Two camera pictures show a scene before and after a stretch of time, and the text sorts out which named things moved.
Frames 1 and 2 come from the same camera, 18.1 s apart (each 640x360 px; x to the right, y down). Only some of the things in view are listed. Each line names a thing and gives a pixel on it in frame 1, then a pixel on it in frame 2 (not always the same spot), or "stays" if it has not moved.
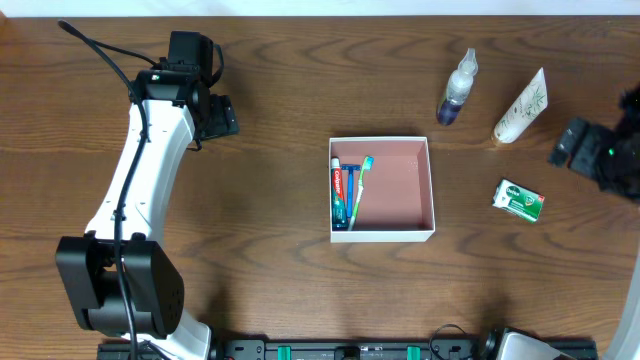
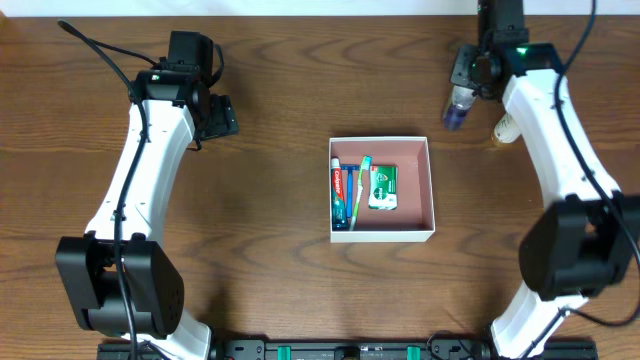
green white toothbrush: x=368 y=165 stays
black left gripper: x=222 y=118 stays
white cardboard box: x=397 y=202 stays
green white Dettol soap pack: x=523 y=201 → x=384 y=187
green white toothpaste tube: x=339 y=215 stays
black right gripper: x=567 y=145 → x=461 y=67
